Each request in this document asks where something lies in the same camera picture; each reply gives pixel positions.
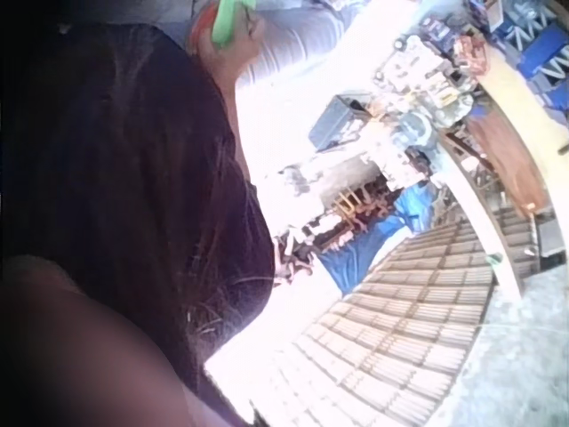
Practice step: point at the heap of small tools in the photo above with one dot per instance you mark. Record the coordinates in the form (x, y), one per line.
(295, 255)

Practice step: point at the yellow wooden stool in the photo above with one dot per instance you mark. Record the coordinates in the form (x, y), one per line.
(347, 203)

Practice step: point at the blue tarp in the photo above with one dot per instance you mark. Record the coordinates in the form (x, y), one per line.
(382, 240)

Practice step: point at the grey blue box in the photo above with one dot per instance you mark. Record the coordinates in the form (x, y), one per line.
(338, 118)

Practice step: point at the slatted bamboo mat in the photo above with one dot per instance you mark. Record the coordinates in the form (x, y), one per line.
(378, 338)

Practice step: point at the striped white cloth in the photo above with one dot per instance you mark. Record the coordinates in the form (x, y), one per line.
(293, 40)

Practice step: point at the heap of metal parts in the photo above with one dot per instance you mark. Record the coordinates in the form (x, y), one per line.
(427, 75)

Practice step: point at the green bangle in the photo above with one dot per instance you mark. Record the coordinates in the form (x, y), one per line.
(223, 24)

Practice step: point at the white curved beam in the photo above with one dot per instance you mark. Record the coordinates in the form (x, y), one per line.
(484, 231)

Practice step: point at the metal grate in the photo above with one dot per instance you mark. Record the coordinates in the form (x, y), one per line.
(518, 240)

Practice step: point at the tan wooden board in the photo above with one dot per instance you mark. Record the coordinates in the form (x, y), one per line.
(524, 95)

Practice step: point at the stack of blue crates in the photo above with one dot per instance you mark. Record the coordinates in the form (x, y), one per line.
(544, 49)

